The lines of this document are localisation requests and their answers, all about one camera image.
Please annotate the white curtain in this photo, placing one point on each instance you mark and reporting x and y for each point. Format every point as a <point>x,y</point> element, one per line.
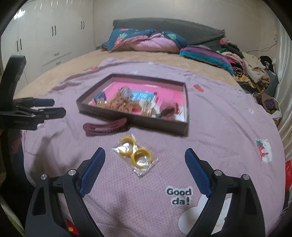
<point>283,93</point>

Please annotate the dark shallow cardboard box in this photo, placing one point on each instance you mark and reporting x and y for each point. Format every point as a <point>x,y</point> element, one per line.
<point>174,127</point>

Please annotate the pile of clothes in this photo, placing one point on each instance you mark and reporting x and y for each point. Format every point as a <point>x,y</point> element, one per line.
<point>254,75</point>

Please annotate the pink book in box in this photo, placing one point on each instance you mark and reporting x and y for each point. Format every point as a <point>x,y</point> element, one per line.
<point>163,96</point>

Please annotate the beige bed sheet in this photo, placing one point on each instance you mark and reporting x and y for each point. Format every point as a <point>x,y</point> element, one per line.
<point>51,78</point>

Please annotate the cream and gold hair claw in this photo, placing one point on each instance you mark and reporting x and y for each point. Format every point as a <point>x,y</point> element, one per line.
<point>147,108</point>

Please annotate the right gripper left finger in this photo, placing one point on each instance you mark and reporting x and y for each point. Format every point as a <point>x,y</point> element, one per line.
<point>45,216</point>

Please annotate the floral blue pink quilt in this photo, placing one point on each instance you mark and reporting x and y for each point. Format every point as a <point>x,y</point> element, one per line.
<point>127,39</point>

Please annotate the grey headboard cushion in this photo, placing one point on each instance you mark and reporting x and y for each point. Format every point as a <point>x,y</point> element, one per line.
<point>192,32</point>

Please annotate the purple patterned blanket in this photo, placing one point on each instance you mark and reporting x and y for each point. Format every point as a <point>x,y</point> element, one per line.
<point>227,128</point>

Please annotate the beige dotted mesh bow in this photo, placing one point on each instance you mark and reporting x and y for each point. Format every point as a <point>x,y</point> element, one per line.
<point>121,101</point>

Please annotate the maroon hair clip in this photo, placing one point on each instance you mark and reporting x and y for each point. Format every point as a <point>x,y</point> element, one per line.
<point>113,127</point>

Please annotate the yellow hoop earrings bag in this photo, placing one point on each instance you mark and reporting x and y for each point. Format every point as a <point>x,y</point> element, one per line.
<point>140,159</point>

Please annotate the striped folded blanket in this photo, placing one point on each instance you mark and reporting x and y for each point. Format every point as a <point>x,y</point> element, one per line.
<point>206,55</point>

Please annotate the red cherry earrings card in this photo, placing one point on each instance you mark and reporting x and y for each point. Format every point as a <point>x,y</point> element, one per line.
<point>178,113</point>

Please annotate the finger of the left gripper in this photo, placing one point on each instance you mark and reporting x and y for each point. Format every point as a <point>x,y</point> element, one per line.
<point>33,102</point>
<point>48,113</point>

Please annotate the white wardrobe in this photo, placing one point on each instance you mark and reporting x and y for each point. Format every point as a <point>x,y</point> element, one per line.
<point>48,33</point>

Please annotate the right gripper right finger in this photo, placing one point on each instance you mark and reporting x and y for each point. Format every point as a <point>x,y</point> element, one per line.
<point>244,217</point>

